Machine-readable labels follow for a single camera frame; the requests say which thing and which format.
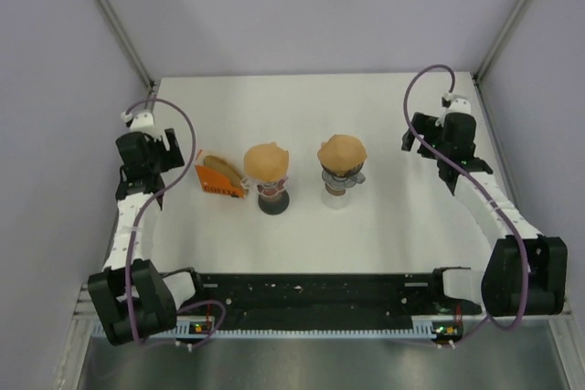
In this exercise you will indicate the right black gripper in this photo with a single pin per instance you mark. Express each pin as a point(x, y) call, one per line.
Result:
point(426, 125)

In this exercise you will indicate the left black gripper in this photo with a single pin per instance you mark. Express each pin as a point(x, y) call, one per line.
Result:
point(172, 158)

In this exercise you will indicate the orange coffee filter box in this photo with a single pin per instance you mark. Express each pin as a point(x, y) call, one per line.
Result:
point(214, 183)

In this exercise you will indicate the grey smoked plastic dripper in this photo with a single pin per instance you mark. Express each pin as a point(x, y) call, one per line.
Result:
point(343, 180)

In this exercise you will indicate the single brown paper filter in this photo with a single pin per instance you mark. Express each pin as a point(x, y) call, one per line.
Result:
point(266, 162)

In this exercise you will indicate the glass cup with brown band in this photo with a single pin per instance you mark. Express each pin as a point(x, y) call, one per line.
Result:
point(335, 199)

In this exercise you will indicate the clear glass dripper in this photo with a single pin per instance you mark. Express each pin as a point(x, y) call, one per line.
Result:
point(269, 184)

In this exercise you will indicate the glass carafe with red rim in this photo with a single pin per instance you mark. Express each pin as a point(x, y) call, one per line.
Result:
point(272, 200)

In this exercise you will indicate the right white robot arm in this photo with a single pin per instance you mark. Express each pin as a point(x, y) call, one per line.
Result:
point(527, 270)

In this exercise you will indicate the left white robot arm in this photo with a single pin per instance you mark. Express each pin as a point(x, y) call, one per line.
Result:
point(132, 299)

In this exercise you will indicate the brown paper coffee filters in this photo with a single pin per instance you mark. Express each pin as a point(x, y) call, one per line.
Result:
point(224, 168)

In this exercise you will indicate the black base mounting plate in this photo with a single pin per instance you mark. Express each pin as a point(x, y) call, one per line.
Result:
point(304, 302)

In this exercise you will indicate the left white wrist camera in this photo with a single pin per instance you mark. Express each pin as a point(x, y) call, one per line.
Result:
point(141, 121)

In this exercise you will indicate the aluminium frame rail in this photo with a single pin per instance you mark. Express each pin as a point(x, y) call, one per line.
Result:
point(84, 305)

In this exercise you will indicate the grey slotted cable duct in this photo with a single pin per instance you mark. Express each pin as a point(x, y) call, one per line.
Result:
point(419, 330)

